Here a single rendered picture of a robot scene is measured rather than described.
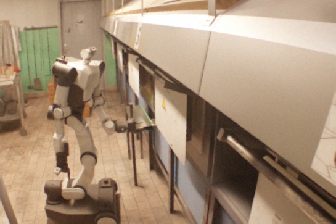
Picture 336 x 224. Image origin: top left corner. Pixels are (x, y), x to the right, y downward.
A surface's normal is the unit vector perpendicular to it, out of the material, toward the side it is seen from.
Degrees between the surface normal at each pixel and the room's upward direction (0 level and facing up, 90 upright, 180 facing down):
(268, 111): 80
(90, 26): 90
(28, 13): 90
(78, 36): 90
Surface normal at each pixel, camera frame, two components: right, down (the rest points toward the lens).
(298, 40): -0.78, -0.49
